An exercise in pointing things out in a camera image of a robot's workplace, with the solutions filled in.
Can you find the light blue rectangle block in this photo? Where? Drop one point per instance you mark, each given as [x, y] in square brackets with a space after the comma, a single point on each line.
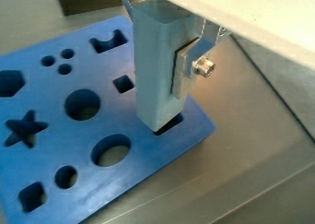
[163, 28]

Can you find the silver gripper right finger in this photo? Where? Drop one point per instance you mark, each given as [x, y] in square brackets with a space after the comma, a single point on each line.
[191, 60]

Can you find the blue shape sorter board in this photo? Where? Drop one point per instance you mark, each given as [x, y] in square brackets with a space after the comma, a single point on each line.
[75, 149]

